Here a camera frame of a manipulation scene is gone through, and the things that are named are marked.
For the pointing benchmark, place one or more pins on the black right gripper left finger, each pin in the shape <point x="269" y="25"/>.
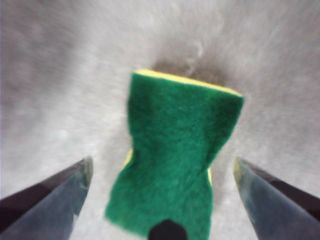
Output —
<point x="47" y="207"/>

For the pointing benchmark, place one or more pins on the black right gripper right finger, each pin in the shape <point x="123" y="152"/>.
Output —
<point x="272" y="205"/>

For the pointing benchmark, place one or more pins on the yellow sponge with green pad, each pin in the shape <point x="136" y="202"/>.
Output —
<point x="172" y="140"/>

